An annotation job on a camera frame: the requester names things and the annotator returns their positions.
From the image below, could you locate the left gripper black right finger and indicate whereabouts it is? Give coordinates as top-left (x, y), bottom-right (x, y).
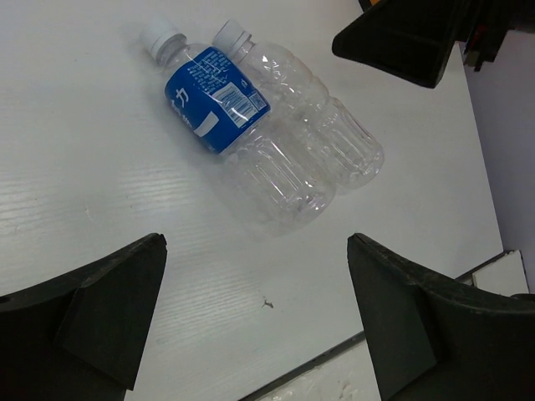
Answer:
top-left (347, 234), bottom-right (534, 400)

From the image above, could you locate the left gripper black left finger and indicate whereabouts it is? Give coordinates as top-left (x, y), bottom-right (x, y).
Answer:
top-left (1, 233), bottom-right (167, 400)

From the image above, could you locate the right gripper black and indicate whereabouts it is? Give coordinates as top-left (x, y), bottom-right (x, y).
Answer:
top-left (332, 0), bottom-right (534, 89)

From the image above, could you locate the clear bottle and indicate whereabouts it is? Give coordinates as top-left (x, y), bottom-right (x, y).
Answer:
top-left (212, 19), bottom-right (385, 191)

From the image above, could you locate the blue label bottle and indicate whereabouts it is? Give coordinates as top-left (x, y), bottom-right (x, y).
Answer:
top-left (140, 18), bottom-right (336, 232)

